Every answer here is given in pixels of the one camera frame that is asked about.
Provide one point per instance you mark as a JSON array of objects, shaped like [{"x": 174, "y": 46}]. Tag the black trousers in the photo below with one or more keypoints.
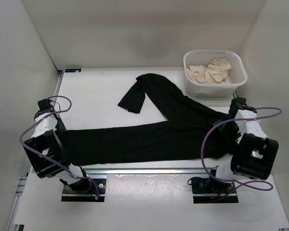
[{"x": 186, "y": 134}]

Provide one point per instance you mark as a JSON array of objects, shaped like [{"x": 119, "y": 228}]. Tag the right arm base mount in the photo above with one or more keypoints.
[{"x": 211, "y": 191}]

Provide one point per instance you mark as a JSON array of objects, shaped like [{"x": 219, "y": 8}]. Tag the beige crumpled garment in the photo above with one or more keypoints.
[{"x": 216, "y": 72}]

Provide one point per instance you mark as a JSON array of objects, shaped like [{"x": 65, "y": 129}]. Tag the white plastic basket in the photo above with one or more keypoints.
[{"x": 236, "y": 78}]

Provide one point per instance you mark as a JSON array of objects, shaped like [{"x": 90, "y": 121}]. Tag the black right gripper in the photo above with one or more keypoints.
[{"x": 230, "y": 136}]

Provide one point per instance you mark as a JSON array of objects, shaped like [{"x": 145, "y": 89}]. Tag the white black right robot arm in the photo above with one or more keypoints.
[{"x": 253, "y": 153}]

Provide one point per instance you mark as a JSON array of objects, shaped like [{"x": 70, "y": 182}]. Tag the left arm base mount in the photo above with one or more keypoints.
[{"x": 96, "y": 192}]

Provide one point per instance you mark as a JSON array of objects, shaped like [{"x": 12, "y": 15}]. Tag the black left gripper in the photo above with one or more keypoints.
[{"x": 61, "y": 127}]

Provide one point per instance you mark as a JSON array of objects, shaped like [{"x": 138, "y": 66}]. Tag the aluminium front rail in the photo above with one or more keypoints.
[{"x": 104, "y": 171}]

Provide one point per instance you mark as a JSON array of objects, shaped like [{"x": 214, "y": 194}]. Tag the dark label sticker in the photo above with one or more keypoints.
[{"x": 73, "y": 70}]

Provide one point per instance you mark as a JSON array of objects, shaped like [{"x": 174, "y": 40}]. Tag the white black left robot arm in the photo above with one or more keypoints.
[{"x": 47, "y": 153}]

